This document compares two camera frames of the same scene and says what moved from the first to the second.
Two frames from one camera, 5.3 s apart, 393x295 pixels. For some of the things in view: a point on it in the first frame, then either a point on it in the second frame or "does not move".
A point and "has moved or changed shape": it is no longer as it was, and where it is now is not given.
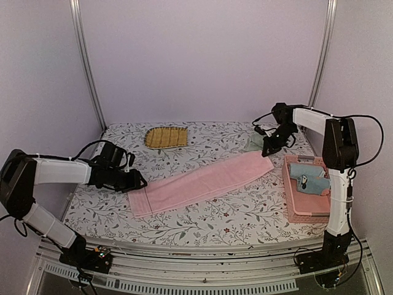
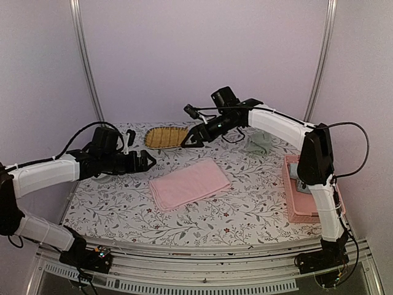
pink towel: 159,196 has moved or changed shape
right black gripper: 274,148 to 195,131
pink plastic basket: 307,188 does not move
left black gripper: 135,181 to 134,166
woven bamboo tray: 166,137 does not move
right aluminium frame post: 323,53 does not move
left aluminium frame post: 77,23 does not move
